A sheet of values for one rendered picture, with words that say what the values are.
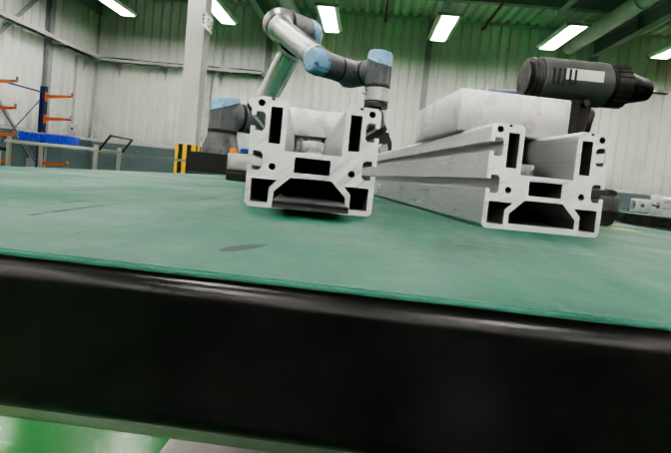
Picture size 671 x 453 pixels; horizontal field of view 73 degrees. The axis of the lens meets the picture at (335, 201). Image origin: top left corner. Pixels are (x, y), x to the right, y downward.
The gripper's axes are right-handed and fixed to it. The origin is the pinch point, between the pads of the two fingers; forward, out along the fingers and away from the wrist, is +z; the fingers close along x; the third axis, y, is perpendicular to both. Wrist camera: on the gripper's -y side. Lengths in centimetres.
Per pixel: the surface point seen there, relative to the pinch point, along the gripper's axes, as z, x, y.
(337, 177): 3, 17, -97
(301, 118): -5, 21, -65
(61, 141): -9, 257, 332
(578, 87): -11, -15, -75
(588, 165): 1, -3, -97
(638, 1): -368, -554, 660
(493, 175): 2, 4, -96
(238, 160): 1.4, 33.9, -33.4
